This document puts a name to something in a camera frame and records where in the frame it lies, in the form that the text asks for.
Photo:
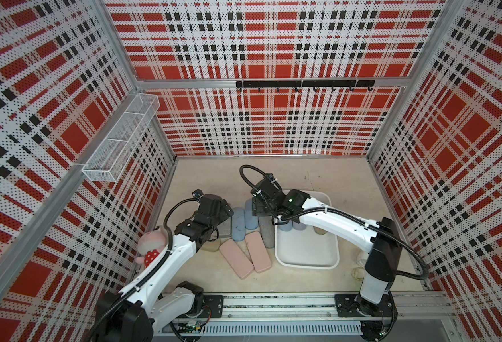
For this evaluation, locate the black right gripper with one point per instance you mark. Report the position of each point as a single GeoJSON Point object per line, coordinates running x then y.
{"type": "Point", "coordinates": [257, 209]}

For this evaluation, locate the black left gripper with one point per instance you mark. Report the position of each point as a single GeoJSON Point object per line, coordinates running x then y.
{"type": "Point", "coordinates": [224, 215]}

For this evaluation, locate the light blue glasses case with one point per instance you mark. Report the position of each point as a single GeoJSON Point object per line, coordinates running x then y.
{"type": "Point", "coordinates": [286, 227]}

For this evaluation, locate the beige glasses case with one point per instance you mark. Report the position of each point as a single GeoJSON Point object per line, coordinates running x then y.
{"type": "Point", "coordinates": [211, 246]}

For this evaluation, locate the brown glasses case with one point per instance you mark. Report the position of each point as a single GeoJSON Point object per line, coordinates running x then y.
{"type": "Point", "coordinates": [320, 231]}

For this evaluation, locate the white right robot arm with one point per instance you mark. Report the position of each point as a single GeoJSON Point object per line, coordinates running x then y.
{"type": "Point", "coordinates": [388, 256]}

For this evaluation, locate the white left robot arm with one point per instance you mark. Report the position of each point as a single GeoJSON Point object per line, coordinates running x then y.
{"type": "Point", "coordinates": [139, 310]}

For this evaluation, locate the grey glasses case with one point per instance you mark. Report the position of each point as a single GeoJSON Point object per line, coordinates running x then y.
{"type": "Point", "coordinates": [267, 231]}

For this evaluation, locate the white plastic storage tray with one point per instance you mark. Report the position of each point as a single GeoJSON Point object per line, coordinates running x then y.
{"type": "Point", "coordinates": [306, 249]}

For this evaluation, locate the pink glasses case right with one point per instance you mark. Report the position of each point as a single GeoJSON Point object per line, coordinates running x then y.
{"type": "Point", "coordinates": [258, 252]}

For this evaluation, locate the pink glasses case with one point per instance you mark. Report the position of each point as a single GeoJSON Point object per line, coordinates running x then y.
{"type": "Point", "coordinates": [236, 258]}
{"type": "Point", "coordinates": [258, 252]}

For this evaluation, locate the pink glasses case left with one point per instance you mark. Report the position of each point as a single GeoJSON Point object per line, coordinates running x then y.
{"type": "Point", "coordinates": [236, 258]}

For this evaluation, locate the grey rectangular box case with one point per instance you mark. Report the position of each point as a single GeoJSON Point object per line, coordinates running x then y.
{"type": "Point", "coordinates": [225, 229]}

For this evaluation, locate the pink plush toy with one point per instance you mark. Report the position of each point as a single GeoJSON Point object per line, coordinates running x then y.
{"type": "Point", "coordinates": [150, 245]}

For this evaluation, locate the white round tape dispenser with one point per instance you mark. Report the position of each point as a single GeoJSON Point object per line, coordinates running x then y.
{"type": "Point", "coordinates": [362, 259]}

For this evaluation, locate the rubber band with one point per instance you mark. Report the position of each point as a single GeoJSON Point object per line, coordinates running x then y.
{"type": "Point", "coordinates": [358, 273]}

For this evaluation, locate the white wire mesh basket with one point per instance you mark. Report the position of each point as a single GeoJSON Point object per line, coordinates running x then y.
{"type": "Point", "coordinates": [112, 155]}

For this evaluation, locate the black wall hook rail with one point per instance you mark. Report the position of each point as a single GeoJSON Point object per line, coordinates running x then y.
{"type": "Point", "coordinates": [350, 84]}

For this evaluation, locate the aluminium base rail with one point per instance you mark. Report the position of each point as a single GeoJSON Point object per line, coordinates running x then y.
{"type": "Point", "coordinates": [425, 316]}

